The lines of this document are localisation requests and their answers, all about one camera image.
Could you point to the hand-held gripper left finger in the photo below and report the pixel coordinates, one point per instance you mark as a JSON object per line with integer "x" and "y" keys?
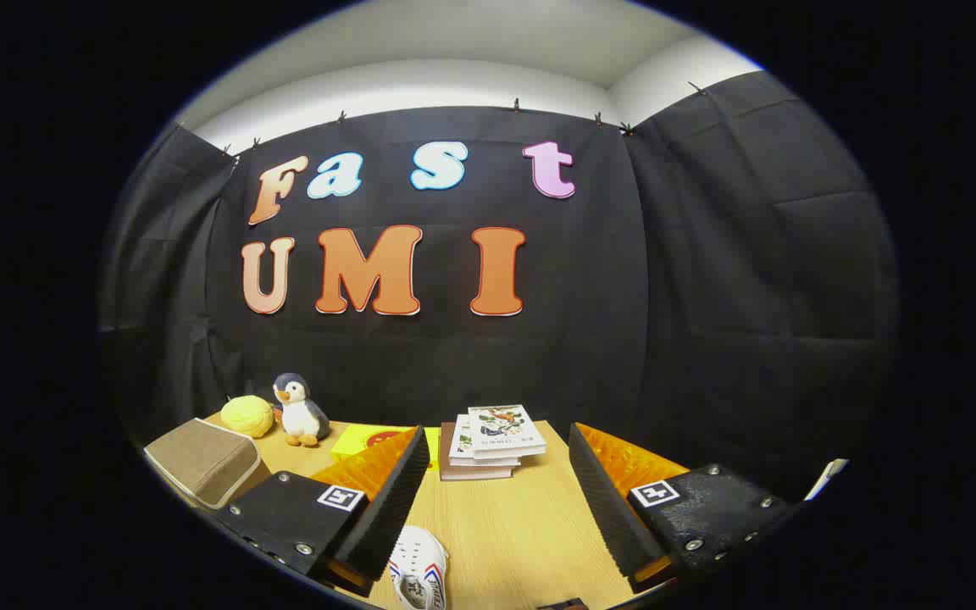
{"x": 386, "y": 517}

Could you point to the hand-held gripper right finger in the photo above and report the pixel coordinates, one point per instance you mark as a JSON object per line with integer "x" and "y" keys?
{"x": 615, "y": 517}

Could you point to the white striped canvas shoe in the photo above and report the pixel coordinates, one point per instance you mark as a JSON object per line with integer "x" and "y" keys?
{"x": 416, "y": 559}

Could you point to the brown fabric storage box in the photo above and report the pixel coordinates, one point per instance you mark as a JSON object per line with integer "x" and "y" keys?
{"x": 200, "y": 462}

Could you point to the yellow book red label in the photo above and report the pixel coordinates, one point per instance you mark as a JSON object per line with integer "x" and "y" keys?
{"x": 361, "y": 440}

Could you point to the brown cover book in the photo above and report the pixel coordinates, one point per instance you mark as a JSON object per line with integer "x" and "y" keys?
{"x": 475, "y": 473}

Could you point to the white illustrated paperback book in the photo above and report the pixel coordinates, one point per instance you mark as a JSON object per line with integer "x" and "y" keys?
{"x": 461, "y": 440}
{"x": 505, "y": 428}

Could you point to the penguin plush toy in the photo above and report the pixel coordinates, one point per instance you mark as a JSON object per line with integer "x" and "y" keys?
{"x": 302, "y": 415}

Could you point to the yellow plush ball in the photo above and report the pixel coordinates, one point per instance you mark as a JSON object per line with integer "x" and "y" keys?
{"x": 246, "y": 415}

